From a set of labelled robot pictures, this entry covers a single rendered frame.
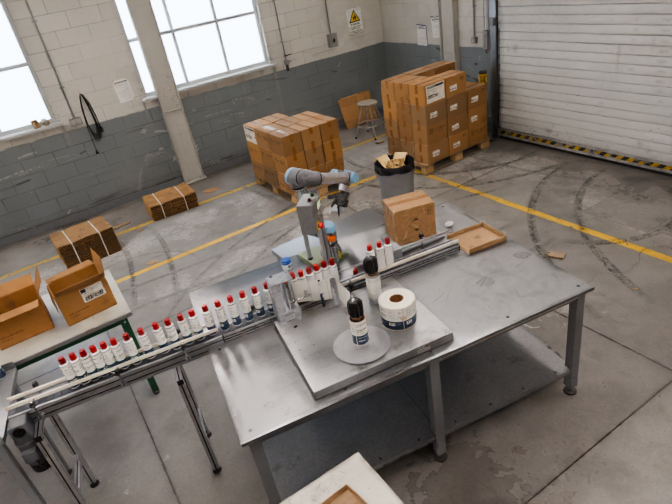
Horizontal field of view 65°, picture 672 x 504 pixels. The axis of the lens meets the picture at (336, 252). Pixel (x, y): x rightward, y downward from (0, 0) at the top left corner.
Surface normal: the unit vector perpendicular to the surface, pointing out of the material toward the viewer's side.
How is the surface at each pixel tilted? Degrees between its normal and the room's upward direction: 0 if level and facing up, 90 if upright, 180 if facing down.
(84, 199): 90
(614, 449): 0
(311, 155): 89
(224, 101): 90
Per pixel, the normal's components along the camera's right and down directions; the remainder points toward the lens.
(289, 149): 0.53, 0.36
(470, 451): -0.16, -0.86
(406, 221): 0.24, 0.45
